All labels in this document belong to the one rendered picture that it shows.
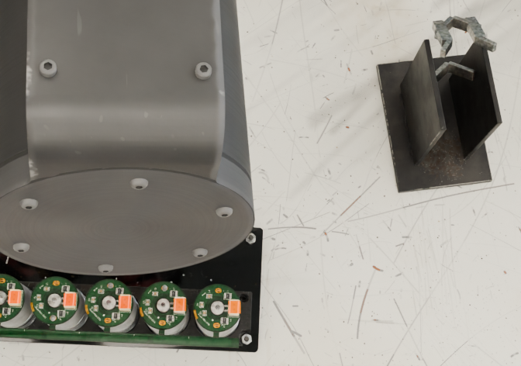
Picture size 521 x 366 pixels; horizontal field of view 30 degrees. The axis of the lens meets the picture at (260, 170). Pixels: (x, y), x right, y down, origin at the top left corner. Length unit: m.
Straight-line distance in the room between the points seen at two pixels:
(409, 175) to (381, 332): 0.10
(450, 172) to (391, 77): 0.07
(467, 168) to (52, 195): 0.44
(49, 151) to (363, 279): 0.42
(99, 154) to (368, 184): 0.42
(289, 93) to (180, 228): 0.40
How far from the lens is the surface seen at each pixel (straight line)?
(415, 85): 0.57
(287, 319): 0.57
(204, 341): 0.51
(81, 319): 0.54
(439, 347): 0.58
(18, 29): 0.21
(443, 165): 0.60
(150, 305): 0.51
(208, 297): 0.51
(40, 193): 0.19
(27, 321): 0.55
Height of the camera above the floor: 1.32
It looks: 75 degrees down
